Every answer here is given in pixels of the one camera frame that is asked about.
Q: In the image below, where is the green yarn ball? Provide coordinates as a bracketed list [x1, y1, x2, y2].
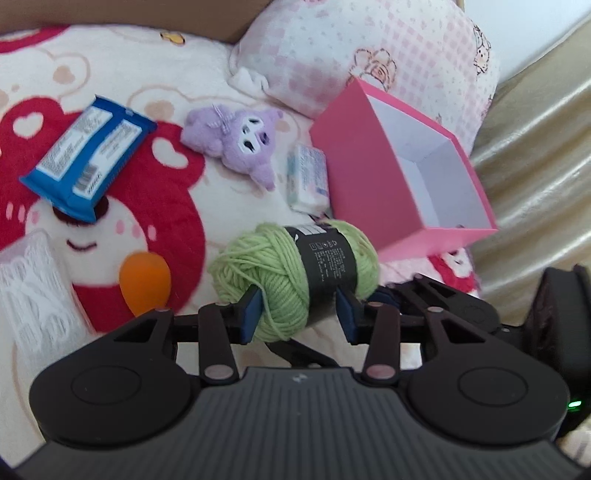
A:
[209, 220, 379, 342]

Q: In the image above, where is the blue wet wipes pack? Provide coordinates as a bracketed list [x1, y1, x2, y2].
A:
[20, 96, 156, 224]

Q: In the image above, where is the purple plush toy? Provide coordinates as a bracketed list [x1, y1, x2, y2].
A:
[180, 104, 283, 191]

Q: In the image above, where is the pink open box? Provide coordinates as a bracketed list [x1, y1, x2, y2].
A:
[310, 80, 497, 262]

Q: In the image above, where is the orange makeup sponge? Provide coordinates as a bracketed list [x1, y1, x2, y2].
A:
[119, 252, 171, 316]

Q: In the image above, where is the clear plastic packet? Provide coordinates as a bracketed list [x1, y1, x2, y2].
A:
[1, 230, 94, 359]

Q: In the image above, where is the red bear fleece blanket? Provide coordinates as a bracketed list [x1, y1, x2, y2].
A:
[0, 25, 482, 467]

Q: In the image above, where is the small tissue pack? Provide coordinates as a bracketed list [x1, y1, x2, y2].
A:
[287, 144, 331, 217]

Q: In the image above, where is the beige satin bedsheet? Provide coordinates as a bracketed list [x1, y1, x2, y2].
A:
[471, 21, 590, 325]

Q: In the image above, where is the pink checked pillow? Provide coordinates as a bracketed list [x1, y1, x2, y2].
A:
[229, 0, 500, 152]

